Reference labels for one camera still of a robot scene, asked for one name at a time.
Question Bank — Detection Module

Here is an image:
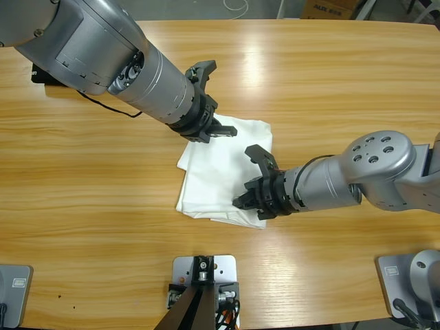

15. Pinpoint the black garment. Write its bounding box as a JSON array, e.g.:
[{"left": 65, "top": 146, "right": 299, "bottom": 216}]
[{"left": 30, "top": 63, "right": 66, "bottom": 87}]

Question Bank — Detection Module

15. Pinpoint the cardboard box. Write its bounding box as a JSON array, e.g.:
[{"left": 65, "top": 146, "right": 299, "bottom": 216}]
[{"left": 301, "top": 0, "right": 355, "bottom": 20}]

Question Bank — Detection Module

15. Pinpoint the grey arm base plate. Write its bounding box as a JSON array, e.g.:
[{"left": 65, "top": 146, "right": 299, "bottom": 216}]
[
  {"left": 375, "top": 254, "right": 440, "bottom": 320},
  {"left": 0, "top": 263, "right": 34, "bottom": 329}
]

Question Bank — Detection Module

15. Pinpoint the black clamp block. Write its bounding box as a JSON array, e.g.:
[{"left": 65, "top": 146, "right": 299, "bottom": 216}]
[{"left": 167, "top": 280, "right": 241, "bottom": 312}]

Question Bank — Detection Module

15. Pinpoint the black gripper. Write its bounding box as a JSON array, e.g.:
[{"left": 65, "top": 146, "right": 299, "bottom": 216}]
[
  {"left": 232, "top": 171, "right": 303, "bottom": 221},
  {"left": 168, "top": 91, "right": 238, "bottom": 144}
]

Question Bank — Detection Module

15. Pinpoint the white plastic chair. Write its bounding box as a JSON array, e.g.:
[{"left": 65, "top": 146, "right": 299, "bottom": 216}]
[{"left": 355, "top": 0, "right": 440, "bottom": 25}]

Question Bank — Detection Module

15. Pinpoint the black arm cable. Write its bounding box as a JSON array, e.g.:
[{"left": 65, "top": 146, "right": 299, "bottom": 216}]
[
  {"left": 295, "top": 154, "right": 336, "bottom": 193},
  {"left": 77, "top": 91, "right": 144, "bottom": 118}
]

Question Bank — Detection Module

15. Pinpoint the white cable loop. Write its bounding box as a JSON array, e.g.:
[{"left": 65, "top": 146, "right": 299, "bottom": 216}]
[{"left": 222, "top": 0, "right": 249, "bottom": 17}]

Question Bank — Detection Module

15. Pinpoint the dark camera post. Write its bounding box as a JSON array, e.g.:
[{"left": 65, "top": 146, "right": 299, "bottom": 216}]
[{"left": 156, "top": 254, "right": 221, "bottom": 330}]

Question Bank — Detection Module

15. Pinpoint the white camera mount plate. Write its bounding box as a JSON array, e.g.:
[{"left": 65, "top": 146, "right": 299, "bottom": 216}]
[{"left": 171, "top": 254, "right": 239, "bottom": 288}]

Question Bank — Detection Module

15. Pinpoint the white t-shirt with black logo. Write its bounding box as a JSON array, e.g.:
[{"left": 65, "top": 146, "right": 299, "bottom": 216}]
[{"left": 175, "top": 115, "right": 274, "bottom": 230}]

